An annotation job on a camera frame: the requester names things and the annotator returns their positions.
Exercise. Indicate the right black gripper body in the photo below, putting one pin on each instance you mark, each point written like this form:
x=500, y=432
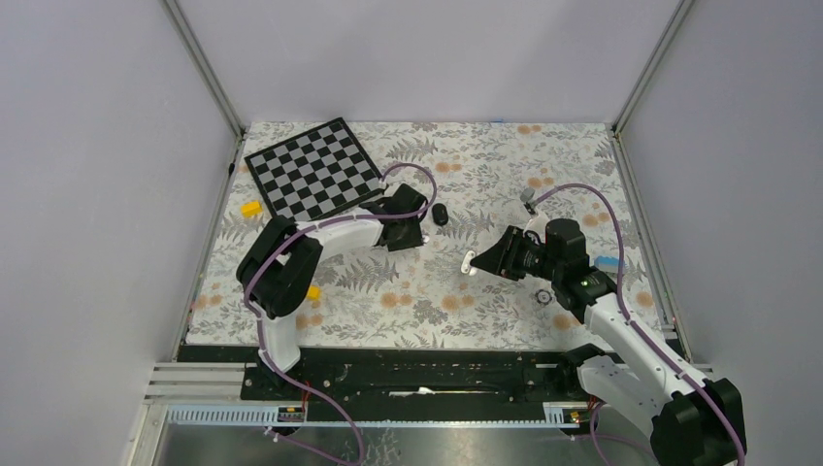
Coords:
x=529, y=258

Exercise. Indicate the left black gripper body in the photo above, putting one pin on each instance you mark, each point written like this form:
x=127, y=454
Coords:
x=410, y=237

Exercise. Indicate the white earbud charging case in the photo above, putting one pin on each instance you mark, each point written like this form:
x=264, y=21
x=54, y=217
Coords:
x=466, y=267

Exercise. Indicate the black earbud charging case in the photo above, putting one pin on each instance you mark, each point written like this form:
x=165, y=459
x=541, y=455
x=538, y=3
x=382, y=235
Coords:
x=439, y=214

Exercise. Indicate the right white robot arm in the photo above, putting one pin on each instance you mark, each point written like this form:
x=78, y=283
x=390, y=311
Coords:
x=688, y=418

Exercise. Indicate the yellow block near arm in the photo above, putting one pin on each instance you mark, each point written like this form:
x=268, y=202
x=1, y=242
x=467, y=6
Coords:
x=314, y=293

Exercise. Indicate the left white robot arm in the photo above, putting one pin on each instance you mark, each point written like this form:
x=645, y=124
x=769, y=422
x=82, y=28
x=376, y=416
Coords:
x=277, y=272

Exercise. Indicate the small grey block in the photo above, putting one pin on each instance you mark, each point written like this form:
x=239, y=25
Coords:
x=527, y=195

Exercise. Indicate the floral table mat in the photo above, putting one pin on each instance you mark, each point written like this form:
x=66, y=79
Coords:
x=373, y=298

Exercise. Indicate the blue grey block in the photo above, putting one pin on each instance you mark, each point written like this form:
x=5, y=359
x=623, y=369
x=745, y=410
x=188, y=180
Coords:
x=609, y=264

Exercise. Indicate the black white checkerboard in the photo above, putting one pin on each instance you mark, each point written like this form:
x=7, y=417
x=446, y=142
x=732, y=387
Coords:
x=315, y=174

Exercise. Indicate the yellow block far left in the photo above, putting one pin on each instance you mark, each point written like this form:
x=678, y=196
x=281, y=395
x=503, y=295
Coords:
x=250, y=209

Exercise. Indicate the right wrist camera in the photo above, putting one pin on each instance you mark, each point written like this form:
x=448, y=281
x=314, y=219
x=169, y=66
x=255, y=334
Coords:
x=537, y=221

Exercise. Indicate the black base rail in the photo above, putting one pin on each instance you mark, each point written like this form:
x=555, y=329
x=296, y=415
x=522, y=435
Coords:
x=425, y=381

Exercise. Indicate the white slotted cable duct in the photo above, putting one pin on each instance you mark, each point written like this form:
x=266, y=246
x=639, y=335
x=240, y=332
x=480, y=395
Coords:
x=541, y=415

